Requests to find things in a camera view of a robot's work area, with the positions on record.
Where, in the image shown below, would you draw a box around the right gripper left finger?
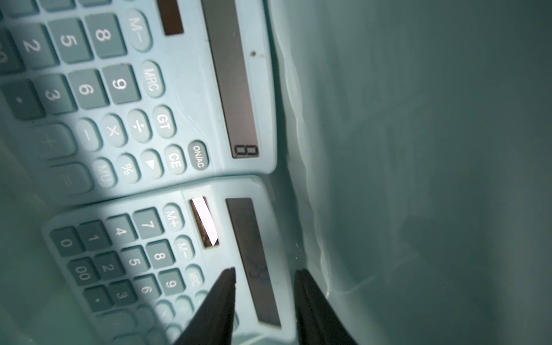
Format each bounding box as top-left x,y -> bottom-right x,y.
174,268 -> 236,345

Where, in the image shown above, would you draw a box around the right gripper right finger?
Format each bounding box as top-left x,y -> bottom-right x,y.
294,269 -> 357,345

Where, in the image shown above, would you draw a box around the teal calculator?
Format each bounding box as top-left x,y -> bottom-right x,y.
42,175 -> 298,344
1,1 -> 277,206

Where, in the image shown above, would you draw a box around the mint green storage box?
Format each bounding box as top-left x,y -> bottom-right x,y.
1,1 -> 551,344

